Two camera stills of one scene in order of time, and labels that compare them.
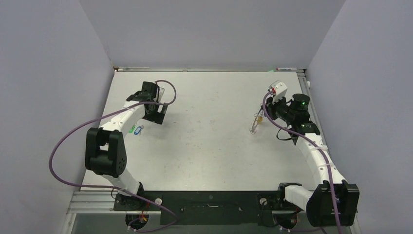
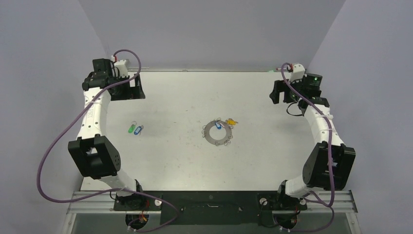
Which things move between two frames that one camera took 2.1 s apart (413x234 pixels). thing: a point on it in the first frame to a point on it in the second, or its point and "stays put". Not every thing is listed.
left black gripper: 157,117 to 132,93
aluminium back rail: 117,69 stays put
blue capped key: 137,130 stays put
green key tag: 131,130 stays put
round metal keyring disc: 253,130 to 226,139
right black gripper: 270,107 to 279,86
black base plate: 206,207 stays put
